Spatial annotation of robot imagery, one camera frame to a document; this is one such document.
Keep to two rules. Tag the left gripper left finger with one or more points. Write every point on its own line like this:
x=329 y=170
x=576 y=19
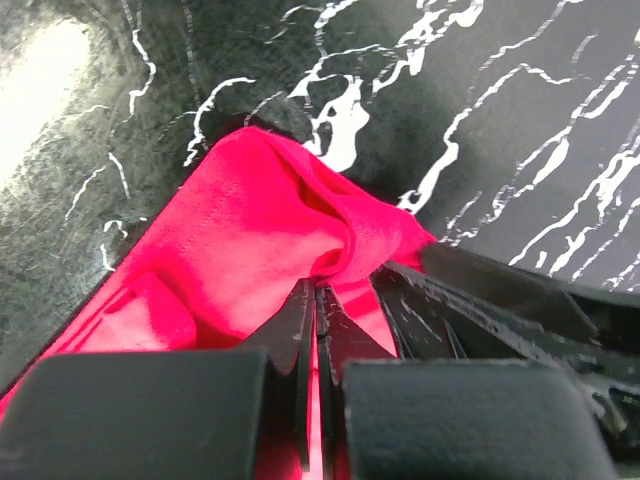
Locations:
x=239 y=413

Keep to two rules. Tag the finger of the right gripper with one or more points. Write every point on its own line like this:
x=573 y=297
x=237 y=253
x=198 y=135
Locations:
x=509 y=289
x=490 y=331

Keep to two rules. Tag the red polo shirt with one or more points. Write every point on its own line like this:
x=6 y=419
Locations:
x=258 y=215

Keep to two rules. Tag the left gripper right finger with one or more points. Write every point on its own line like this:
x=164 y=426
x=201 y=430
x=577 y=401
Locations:
x=387 y=418

